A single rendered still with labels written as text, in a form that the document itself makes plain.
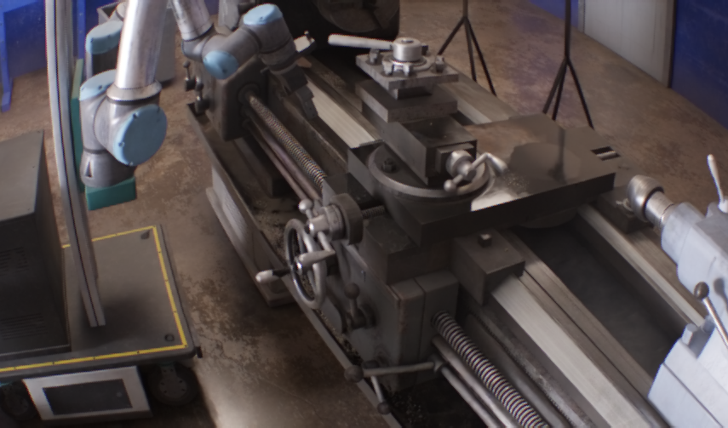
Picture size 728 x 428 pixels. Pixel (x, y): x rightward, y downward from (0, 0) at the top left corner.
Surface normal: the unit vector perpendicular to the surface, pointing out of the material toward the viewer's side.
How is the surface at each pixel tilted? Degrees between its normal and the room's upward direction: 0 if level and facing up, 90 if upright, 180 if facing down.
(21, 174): 0
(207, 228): 0
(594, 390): 36
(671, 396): 90
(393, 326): 90
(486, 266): 0
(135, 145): 95
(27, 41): 90
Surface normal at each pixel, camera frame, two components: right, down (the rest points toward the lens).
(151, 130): 0.70, 0.48
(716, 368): -0.80, -0.13
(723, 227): 0.03, -0.83
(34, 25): 0.45, 0.51
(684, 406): -0.89, 0.23
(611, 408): -0.50, -0.54
